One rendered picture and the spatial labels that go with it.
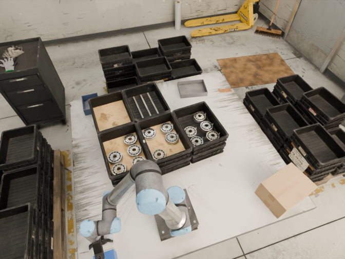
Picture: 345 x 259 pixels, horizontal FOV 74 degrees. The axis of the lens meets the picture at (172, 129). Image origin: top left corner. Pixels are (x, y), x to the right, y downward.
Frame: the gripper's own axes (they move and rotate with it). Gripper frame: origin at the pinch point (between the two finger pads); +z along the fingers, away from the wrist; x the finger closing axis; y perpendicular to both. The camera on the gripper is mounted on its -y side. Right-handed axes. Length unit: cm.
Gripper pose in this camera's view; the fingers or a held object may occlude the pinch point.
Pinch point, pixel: (103, 247)
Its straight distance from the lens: 160.3
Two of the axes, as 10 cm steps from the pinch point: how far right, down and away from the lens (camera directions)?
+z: 0.1, 6.3, 7.8
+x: -9.5, 2.4, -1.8
